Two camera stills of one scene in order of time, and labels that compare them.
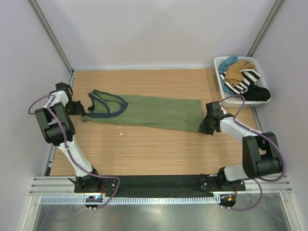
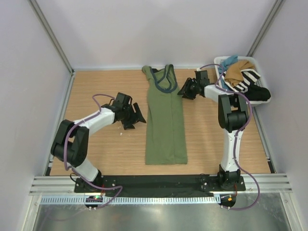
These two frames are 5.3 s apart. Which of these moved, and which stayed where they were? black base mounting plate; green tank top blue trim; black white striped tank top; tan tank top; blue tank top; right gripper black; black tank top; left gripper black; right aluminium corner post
Moved: right gripper black; green tank top blue trim; left gripper black
Stayed: tan tank top; blue tank top; right aluminium corner post; black white striped tank top; black base mounting plate; black tank top
